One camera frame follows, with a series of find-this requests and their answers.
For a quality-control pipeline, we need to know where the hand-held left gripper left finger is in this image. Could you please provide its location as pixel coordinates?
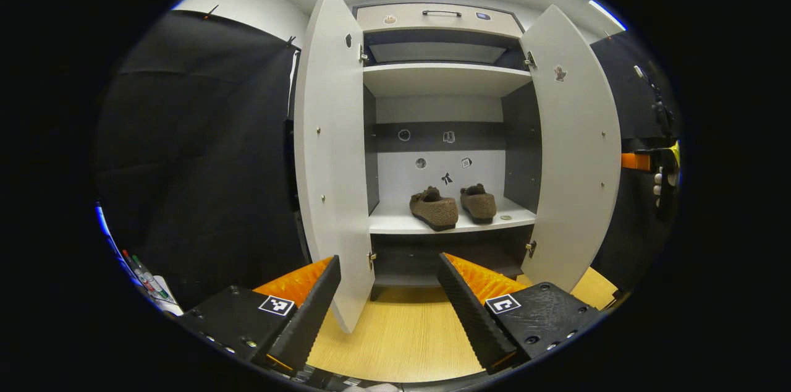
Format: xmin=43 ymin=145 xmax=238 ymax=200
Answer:
xmin=179 ymin=255 xmax=342 ymax=377

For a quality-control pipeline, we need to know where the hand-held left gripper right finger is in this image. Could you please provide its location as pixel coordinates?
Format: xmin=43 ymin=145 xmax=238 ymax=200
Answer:
xmin=436 ymin=252 xmax=603 ymax=375

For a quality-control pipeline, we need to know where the light grey cabinet door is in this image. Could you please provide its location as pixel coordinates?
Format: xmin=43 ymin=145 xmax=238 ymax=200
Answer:
xmin=519 ymin=4 xmax=622 ymax=294
xmin=294 ymin=0 xmax=376 ymax=334

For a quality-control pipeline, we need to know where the brown suede shoe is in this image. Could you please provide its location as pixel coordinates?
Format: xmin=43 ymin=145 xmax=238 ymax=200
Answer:
xmin=410 ymin=187 xmax=459 ymax=232
xmin=460 ymin=184 xmax=497 ymax=224

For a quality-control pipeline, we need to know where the grey shoe cabinet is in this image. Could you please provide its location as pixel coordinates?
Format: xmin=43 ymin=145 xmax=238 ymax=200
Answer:
xmin=294 ymin=0 xmax=622 ymax=334

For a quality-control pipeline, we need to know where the white cabinet shelf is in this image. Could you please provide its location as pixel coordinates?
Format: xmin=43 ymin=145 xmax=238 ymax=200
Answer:
xmin=369 ymin=197 xmax=537 ymax=235
xmin=363 ymin=63 xmax=532 ymax=98

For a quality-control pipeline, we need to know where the green cap marker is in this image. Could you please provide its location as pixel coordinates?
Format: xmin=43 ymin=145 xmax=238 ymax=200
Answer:
xmin=132 ymin=255 xmax=169 ymax=300

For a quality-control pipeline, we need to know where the red cap marker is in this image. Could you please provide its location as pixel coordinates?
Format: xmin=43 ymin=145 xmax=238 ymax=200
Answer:
xmin=122 ymin=250 xmax=156 ymax=294

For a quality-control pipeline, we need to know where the black backdrop cloth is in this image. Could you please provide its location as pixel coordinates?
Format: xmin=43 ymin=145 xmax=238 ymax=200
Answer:
xmin=96 ymin=9 xmax=680 ymax=312

